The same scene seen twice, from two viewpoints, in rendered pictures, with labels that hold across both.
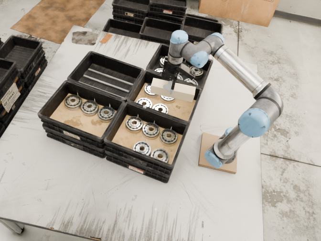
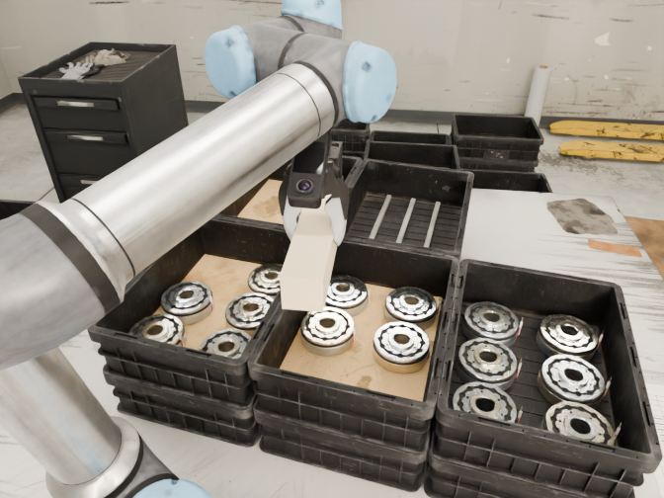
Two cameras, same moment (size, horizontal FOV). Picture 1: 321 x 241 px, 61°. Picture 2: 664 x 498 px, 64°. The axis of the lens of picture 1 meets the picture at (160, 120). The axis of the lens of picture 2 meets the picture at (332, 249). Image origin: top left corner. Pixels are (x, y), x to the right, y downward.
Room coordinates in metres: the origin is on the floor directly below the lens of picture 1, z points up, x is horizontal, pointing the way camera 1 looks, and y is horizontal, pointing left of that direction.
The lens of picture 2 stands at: (1.13, -0.73, 1.56)
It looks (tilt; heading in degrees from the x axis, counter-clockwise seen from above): 35 degrees down; 95
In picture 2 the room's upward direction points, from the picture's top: straight up
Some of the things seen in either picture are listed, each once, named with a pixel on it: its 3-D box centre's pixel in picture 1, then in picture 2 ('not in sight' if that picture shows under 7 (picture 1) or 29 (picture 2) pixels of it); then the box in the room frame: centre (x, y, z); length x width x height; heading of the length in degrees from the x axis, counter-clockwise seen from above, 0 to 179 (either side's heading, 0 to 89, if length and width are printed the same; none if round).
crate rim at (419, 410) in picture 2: (165, 95); (366, 309); (1.13, 0.00, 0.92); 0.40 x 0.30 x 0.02; 78
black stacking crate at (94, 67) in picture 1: (107, 81); (402, 221); (1.21, 0.39, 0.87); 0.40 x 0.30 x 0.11; 78
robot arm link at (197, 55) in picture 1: (197, 53); (266, 60); (1.00, -0.11, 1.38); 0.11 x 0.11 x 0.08; 55
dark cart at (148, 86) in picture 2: not in sight; (125, 151); (-0.11, 1.61, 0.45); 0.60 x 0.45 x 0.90; 88
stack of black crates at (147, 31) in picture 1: (159, 42); not in sight; (2.39, 0.16, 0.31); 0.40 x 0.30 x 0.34; 88
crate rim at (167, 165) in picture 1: (147, 133); (215, 281); (0.83, 0.06, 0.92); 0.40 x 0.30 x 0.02; 78
